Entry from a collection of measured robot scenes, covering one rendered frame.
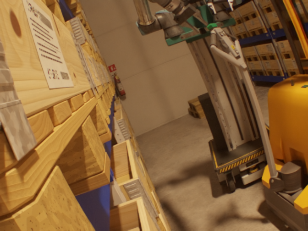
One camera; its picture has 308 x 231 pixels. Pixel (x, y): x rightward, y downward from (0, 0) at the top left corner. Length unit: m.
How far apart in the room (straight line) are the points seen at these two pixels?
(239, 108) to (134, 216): 2.10
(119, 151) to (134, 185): 0.79
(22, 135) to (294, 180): 1.79
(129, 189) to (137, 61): 5.98
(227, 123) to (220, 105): 0.17
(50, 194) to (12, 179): 0.04
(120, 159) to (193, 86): 5.41
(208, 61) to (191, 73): 4.40
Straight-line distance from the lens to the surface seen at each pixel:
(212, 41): 1.64
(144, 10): 2.47
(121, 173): 2.02
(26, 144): 0.19
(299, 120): 1.82
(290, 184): 1.92
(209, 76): 2.84
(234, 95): 2.93
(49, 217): 0.19
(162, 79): 7.14
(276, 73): 6.19
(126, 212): 1.03
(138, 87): 7.09
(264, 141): 1.87
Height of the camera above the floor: 1.32
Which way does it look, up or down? 9 degrees down
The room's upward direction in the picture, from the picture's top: 23 degrees counter-clockwise
